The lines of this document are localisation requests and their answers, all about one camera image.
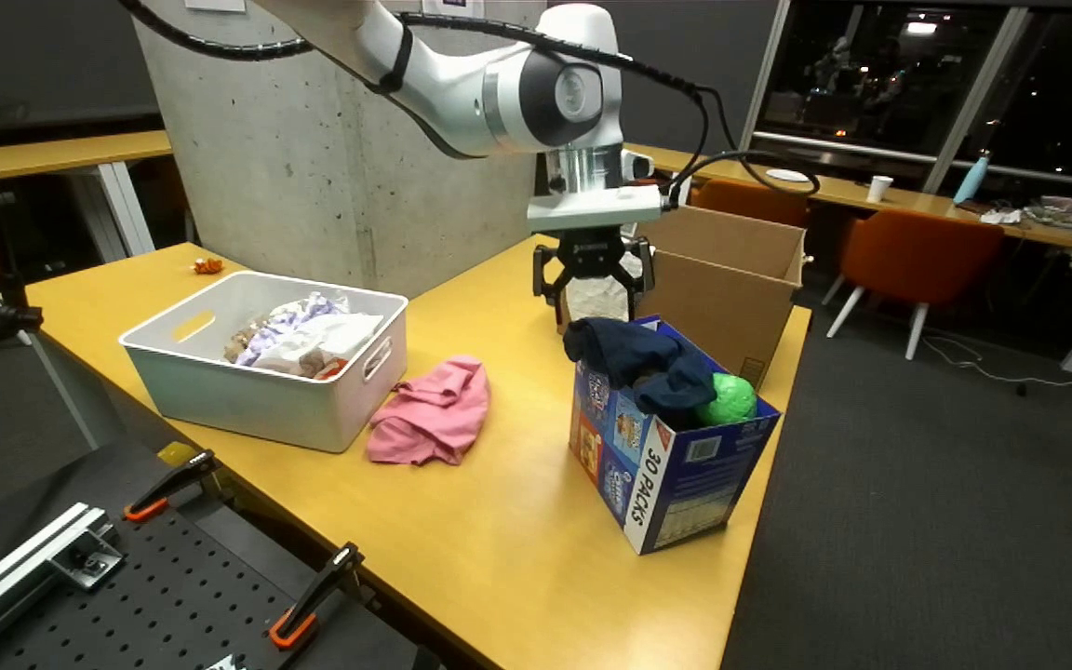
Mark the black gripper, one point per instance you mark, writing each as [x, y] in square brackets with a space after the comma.
[594, 253]

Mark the navy blue cloth garment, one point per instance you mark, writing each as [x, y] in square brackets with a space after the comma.
[632, 356]

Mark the pink cloth garment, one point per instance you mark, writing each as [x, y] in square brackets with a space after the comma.
[430, 416]

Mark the brown cardboard box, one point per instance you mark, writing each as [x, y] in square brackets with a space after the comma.
[728, 290]

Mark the green ball toy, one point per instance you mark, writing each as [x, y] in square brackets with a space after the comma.
[728, 401]

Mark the blue printed cardboard box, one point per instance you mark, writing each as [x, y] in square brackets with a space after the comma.
[687, 488]

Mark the white plastic washing basket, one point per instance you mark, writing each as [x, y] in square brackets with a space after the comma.
[250, 405]

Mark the white towel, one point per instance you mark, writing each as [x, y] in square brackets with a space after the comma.
[596, 298]

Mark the orange chair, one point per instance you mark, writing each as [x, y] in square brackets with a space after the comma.
[913, 253]
[754, 205]

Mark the white paper sheet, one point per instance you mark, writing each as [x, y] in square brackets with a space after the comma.
[785, 176]

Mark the white cloth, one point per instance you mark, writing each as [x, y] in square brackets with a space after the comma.
[343, 335]

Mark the orange fabric item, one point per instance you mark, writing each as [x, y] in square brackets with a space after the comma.
[332, 370]

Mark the white cup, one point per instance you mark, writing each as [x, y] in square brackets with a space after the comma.
[878, 186]

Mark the purple checkered cloth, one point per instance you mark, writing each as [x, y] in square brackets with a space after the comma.
[281, 326]

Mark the concrete pillar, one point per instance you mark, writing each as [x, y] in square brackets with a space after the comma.
[288, 186]

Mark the long wooden desk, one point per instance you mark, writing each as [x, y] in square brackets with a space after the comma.
[920, 205]

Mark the teal water bottle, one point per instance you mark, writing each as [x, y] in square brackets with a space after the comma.
[967, 176]

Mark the small orange object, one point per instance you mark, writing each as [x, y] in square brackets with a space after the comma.
[207, 267]

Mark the black orange clamp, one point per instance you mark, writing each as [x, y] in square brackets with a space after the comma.
[167, 485]
[312, 598]

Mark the grey bag pile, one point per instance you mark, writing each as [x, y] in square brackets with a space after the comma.
[1059, 214]

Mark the black perforated mounting board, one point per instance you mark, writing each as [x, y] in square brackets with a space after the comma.
[166, 599]

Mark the wooden side desk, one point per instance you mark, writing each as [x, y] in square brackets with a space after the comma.
[64, 150]

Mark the silver wrist camera bar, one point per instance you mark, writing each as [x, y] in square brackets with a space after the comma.
[594, 211]

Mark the white window frame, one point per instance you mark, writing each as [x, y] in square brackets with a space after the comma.
[977, 97]

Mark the aluminium rail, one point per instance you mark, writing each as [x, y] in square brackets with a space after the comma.
[16, 562]

